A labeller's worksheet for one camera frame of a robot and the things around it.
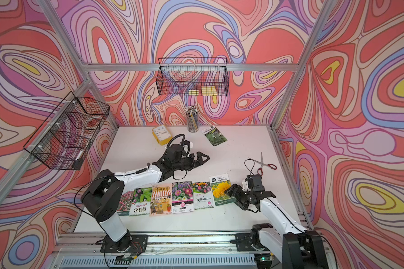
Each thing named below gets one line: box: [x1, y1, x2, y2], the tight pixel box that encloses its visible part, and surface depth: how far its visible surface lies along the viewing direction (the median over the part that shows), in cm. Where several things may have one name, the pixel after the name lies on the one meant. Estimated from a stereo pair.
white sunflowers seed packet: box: [192, 181, 214, 210], surface depth 90 cm
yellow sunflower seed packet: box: [208, 173, 236, 207], surface depth 93 cm
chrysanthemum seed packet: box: [171, 180, 195, 215], surface depth 89 cm
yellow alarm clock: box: [151, 124, 173, 146], surface depth 114 cm
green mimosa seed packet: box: [129, 187, 153, 217], surface depth 86 cm
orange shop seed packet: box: [149, 182, 173, 217], surface depth 88 cm
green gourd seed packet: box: [200, 125, 228, 147], surface depth 117 cm
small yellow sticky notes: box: [188, 89, 200, 96], surface depth 84 cm
